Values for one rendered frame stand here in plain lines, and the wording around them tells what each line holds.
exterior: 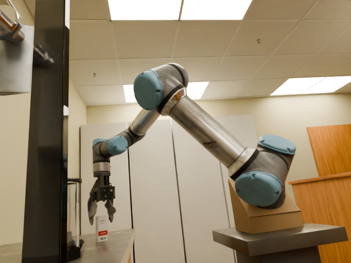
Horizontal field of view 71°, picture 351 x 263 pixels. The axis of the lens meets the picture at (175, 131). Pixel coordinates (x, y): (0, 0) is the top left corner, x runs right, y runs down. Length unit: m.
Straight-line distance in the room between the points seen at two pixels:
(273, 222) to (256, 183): 0.25
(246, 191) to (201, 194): 2.68
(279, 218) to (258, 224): 0.08
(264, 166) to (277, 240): 0.22
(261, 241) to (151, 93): 0.52
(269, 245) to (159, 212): 2.59
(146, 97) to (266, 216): 0.55
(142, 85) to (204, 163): 2.77
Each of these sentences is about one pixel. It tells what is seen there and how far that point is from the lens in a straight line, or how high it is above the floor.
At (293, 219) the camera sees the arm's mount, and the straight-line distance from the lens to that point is 0.96.
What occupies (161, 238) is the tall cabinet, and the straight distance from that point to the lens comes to 3.34.
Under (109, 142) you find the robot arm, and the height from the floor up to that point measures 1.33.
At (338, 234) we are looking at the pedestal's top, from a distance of 0.93.
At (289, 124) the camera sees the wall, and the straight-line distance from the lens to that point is 4.66.
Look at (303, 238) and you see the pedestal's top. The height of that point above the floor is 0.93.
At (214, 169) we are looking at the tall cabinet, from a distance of 3.47.
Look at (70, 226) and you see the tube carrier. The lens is 0.81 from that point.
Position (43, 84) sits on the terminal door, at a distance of 0.18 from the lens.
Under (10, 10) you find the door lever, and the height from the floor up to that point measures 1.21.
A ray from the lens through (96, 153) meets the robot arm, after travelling 1.13.
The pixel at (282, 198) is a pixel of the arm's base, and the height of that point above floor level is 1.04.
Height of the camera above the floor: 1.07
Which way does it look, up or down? 16 degrees up
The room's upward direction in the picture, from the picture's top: 6 degrees counter-clockwise
